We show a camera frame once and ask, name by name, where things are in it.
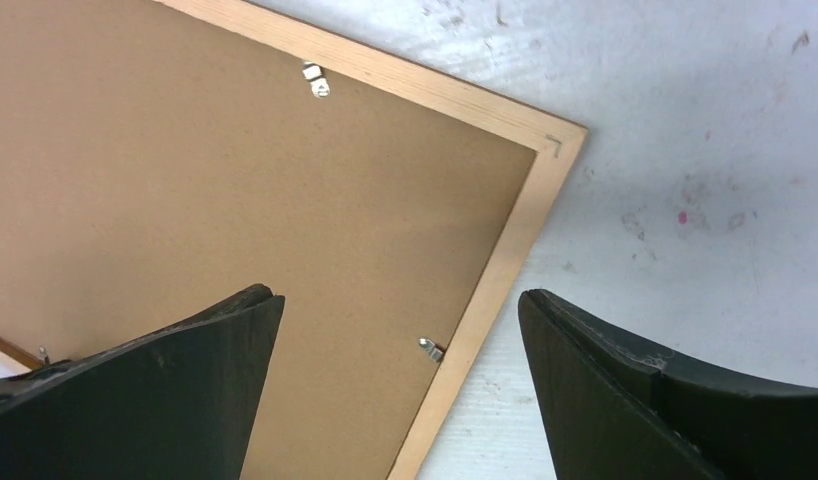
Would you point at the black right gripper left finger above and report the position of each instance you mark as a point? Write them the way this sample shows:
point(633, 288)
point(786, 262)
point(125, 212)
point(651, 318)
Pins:
point(178, 403)

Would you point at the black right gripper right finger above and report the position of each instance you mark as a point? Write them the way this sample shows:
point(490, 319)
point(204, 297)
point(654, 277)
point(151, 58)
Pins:
point(615, 405)

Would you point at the brown backing board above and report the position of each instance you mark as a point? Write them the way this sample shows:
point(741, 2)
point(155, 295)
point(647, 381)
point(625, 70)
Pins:
point(250, 199)

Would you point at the metal frame turn clip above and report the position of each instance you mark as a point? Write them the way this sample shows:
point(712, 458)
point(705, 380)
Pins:
point(434, 351)

